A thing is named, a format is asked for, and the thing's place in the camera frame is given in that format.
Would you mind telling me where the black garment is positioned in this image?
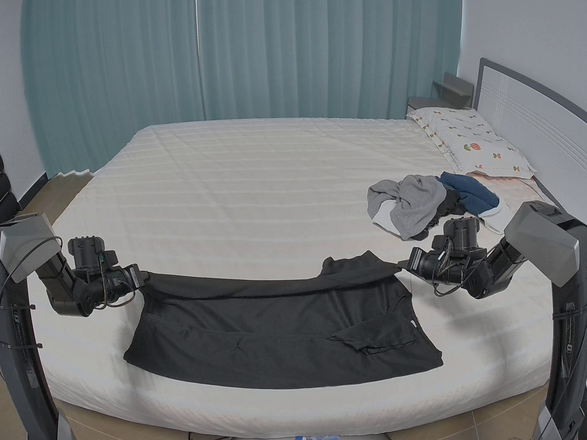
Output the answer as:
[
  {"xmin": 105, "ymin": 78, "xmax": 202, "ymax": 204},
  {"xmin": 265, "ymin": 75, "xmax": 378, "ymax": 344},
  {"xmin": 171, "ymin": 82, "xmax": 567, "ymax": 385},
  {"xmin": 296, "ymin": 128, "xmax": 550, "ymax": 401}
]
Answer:
[{"xmin": 123, "ymin": 251, "xmax": 445, "ymax": 390}]

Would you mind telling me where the black cable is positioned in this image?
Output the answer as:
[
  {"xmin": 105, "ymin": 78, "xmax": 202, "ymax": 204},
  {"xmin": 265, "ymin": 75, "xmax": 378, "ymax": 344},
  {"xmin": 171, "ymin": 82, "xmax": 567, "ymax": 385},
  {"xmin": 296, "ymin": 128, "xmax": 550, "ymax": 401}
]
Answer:
[{"xmin": 0, "ymin": 236, "xmax": 63, "ymax": 293}]

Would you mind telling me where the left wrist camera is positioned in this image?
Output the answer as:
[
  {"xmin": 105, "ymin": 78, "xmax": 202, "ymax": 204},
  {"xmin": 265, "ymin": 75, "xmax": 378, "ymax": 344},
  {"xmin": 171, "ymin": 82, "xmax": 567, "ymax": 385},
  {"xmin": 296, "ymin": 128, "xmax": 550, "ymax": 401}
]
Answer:
[{"xmin": 68, "ymin": 235, "xmax": 116, "ymax": 270}]

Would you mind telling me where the white printed pillow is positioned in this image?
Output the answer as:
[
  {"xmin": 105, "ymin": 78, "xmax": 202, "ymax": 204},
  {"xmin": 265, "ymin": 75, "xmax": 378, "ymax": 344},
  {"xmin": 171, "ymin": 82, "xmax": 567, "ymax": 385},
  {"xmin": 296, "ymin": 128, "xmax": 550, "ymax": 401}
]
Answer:
[{"xmin": 407, "ymin": 107, "xmax": 538, "ymax": 180}]

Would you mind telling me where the pile of clothes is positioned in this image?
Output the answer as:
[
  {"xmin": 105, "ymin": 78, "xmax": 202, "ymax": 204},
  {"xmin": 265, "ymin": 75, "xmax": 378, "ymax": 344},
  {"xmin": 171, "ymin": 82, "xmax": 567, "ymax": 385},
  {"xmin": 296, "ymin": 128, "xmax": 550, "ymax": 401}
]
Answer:
[{"xmin": 366, "ymin": 171, "xmax": 512, "ymax": 242}]

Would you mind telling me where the grey bedside table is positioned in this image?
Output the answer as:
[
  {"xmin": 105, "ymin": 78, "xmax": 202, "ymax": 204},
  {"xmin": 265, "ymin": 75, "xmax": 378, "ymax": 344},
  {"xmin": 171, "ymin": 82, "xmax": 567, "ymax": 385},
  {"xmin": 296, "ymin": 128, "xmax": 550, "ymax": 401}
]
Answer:
[{"xmin": 407, "ymin": 72, "xmax": 473, "ymax": 121}]

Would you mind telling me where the blue-green curtain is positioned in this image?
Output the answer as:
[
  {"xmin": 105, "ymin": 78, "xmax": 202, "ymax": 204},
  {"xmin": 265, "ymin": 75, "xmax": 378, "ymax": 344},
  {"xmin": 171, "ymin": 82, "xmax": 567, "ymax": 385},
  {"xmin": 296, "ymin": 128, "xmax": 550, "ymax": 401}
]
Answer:
[
  {"xmin": 20, "ymin": 0, "xmax": 203, "ymax": 178},
  {"xmin": 196, "ymin": 0, "xmax": 463, "ymax": 121}
]

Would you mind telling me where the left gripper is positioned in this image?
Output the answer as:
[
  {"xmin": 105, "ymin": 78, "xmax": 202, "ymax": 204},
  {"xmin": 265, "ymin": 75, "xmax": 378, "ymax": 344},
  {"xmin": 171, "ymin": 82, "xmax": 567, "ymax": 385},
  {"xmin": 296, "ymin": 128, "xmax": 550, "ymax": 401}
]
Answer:
[{"xmin": 110, "ymin": 264, "xmax": 151, "ymax": 298}]

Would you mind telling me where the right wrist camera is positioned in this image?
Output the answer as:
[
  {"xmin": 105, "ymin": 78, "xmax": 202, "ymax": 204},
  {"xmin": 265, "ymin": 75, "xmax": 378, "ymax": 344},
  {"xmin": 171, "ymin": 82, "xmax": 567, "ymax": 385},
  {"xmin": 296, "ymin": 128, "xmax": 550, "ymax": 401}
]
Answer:
[{"xmin": 442, "ymin": 217, "xmax": 487, "ymax": 254}]

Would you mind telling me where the bed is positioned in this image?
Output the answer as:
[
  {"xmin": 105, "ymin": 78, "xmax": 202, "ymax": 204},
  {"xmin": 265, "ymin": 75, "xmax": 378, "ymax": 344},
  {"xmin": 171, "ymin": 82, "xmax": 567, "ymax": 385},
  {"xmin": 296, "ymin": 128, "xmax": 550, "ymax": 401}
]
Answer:
[{"xmin": 25, "ymin": 57, "xmax": 587, "ymax": 436}]

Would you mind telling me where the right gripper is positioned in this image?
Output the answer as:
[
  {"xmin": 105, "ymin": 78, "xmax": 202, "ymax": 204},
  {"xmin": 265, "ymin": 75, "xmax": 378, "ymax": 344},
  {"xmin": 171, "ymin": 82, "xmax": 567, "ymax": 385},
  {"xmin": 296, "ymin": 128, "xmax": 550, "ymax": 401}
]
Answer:
[{"xmin": 407, "ymin": 247, "xmax": 444, "ymax": 283}]

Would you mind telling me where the black padded chair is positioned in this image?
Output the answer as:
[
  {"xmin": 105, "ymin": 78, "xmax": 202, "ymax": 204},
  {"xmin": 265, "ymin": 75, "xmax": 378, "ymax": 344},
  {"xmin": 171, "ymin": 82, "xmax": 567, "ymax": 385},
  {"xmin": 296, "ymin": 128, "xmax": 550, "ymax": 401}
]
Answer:
[{"xmin": 0, "ymin": 153, "xmax": 22, "ymax": 224}]

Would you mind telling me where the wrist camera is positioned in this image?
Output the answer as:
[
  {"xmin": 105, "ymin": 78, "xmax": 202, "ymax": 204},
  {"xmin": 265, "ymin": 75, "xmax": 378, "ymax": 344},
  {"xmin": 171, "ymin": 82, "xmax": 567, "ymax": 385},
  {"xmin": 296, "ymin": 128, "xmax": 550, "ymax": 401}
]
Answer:
[
  {"xmin": 442, "ymin": 217, "xmax": 487, "ymax": 254},
  {"xmin": 68, "ymin": 235, "xmax": 116, "ymax": 270}
]

